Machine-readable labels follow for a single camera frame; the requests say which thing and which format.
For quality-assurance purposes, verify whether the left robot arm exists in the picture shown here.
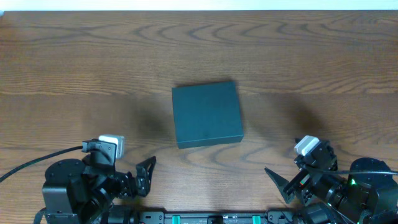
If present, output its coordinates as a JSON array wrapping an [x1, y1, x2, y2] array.
[[33, 151, 156, 224]]

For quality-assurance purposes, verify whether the dark green gift box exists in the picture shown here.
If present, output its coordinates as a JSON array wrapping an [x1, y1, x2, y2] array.
[[172, 81, 244, 149]]

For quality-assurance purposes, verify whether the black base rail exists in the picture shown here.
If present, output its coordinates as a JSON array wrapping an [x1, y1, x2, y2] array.
[[108, 207, 312, 224]]

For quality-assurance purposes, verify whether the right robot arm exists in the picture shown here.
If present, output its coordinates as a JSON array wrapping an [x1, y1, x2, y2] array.
[[264, 136, 397, 223]]

